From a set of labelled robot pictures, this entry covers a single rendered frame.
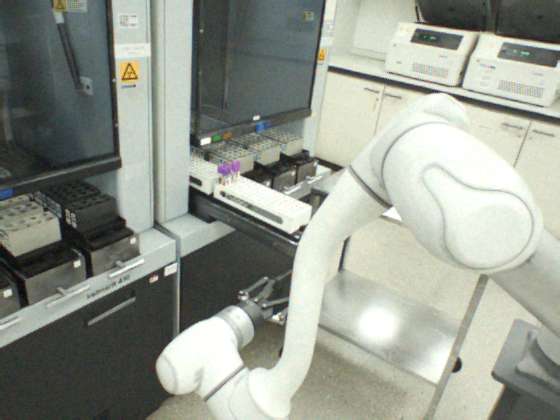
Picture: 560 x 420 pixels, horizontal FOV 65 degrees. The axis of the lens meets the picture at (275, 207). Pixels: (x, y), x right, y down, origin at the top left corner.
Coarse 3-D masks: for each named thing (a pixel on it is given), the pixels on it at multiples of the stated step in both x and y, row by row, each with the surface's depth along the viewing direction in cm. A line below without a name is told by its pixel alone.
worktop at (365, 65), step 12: (336, 60) 364; (348, 60) 371; (360, 60) 380; (372, 60) 388; (372, 72) 335; (384, 72) 335; (420, 84) 316; (432, 84) 311; (444, 84) 316; (468, 96) 299; (480, 96) 294; (492, 96) 295; (528, 108) 279; (540, 108) 276; (552, 108) 280
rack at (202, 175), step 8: (192, 160) 148; (200, 160) 148; (192, 168) 141; (200, 168) 142; (208, 168) 142; (216, 168) 144; (192, 176) 149; (200, 176) 137; (208, 176) 137; (216, 176) 137; (192, 184) 140; (200, 184) 144; (208, 184) 136; (208, 192) 137
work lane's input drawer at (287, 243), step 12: (192, 192) 139; (192, 204) 140; (204, 204) 137; (216, 204) 134; (228, 204) 132; (216, 216) 135; (228, 216) 132; (240, 216) 129; (252, 216) 127; (240, 228) 130; (252, 228) 127; (264, 228) 124; (276, 228) 123; (300, 228) 123; (264, 240) 125; (276, 240) 122; (288, 240) 120; (288, 252) 121
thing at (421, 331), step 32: (320, 192) 147; (352, 288) 192; (384, 288) 194; (480, 288) 128; (320, 320) 171; (352, 320) 173; (384, 320) 175; (416, 320) 177; (448, 320) 180; (384, 352) 160; (416, 352) 161; (448, 352) 163
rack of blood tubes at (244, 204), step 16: (240, 176) 139; (240, 192) 130; (256, 192) 132; (272, 192) 132; (240, 208) 130; (256, 208) 134; (272, 208) 122; (288, 208) 124; (304, 208) 125; (272, 224) 124; (288, 224) 120; (304, 224) 126
